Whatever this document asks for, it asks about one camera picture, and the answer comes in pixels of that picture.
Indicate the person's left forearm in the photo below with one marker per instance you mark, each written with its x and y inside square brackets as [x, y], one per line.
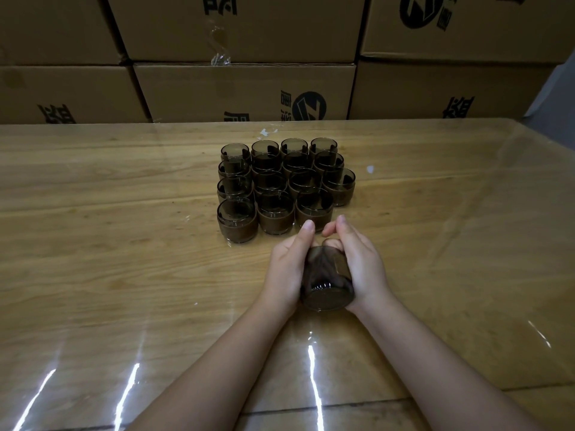
[206, 381]

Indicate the person's left hand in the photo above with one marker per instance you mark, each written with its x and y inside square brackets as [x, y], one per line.
[285, 273]

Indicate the stack of brown cardboard boxes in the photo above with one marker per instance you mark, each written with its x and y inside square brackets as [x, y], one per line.
[242, 94]

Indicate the white paper scrap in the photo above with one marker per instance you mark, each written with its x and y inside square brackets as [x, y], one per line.
[265, 132]

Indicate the person's right forearm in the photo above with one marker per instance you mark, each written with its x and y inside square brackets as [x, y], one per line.
[444, 377]

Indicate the person's right hand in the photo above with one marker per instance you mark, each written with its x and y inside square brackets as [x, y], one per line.
[368, 278]

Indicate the smoky tinted glass cup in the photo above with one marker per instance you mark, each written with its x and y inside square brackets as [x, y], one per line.
[237, 210]
[338, 178]
[265, 146]
[234, 149]
[304, 178]
[323, 144]
[275, 202]
[234, 186]
[234, 168]
[267, 162]
[270, 180]
[314, 200]
[294, 144]
[329, 160]
[325, 287]
[298, 160]

